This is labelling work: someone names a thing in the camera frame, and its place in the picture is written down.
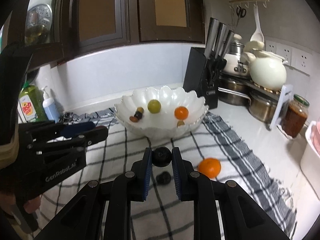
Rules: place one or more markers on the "small dark green fruit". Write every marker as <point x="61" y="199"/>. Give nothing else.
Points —
<point x="164" y="178"/>

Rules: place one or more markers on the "steel pot lower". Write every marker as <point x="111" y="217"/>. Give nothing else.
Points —
<point x="262" y="107"/>

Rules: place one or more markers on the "blue pump soap bottle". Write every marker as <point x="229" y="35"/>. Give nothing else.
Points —
<point x="49" y="106"/>

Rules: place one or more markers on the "orange tangerine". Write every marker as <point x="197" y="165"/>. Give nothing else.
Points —
<point x="211" y="167"/>
<point x="181" y="113"/>

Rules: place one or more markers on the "pink plastic colander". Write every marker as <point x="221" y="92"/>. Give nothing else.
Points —
<point x="316" y="137"/>

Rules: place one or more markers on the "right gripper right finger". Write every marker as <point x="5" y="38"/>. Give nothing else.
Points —
<point x="184" y="183"/>

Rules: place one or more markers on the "dark plum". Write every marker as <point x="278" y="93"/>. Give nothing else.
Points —
<point x="161" y="157"/>
<point x="137" y="114"/>

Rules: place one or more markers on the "hanging steamer plate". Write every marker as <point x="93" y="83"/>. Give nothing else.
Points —
<point x="38" y="24"/>

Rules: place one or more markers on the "green apple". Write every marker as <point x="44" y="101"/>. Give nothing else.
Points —
<point x="154" y="106"/>

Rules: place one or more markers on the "glass jar red sauce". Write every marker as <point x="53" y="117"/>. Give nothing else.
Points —
<point x="296" y="116"/>

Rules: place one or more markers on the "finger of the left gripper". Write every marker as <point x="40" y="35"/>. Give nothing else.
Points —
<point x="65" y="129"/>
<point x="85" y="138"/>

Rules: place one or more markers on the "brown window frame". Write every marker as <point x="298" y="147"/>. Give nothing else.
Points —
<point x="80" y="27"/>

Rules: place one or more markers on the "black knife block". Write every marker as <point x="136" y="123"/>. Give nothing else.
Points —
<point x="205" y="64"/>

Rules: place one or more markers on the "black white checkered cloth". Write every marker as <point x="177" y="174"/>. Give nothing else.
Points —
<point x="163" y="216"/>

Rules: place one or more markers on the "green dish soap bottle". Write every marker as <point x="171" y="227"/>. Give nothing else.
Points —
<point x="31" y="100"/>

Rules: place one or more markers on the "cream ceramic pot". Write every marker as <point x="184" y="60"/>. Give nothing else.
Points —
<point x="266" y="69"/>

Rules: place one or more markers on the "white pot with lid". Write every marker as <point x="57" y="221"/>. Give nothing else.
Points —
<point x="233" y="66"/>

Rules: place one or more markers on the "white scalloped ceramic bowl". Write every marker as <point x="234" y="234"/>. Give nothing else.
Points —
<point x="162" y="125"/>

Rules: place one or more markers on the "black kitchen scissors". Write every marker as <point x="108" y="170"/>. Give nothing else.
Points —
<point x="241" y="13"/>

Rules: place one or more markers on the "white ladle spoon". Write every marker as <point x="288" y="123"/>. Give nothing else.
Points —
<point x="257" y="35"/>

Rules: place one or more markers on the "white plastic basin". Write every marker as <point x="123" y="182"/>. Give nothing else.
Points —
<point x="309" y="163"/>

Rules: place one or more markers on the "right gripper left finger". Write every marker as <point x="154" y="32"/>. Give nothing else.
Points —
<point x="141" y="179"/>

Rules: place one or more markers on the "steel pot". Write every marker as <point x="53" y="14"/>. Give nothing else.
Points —
<point x="233" y="92"/>
<point x="262" y="107"/>

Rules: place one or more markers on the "yellow longan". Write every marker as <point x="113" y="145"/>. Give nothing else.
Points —
<point x="180" y="123"/>
<point x="140" y="109"/>

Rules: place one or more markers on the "steel pot left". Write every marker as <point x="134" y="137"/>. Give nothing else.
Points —
<point x="233" y="92"/>

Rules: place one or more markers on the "wall power sockets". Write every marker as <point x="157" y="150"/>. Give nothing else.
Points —
<point x="295" y="58"/>

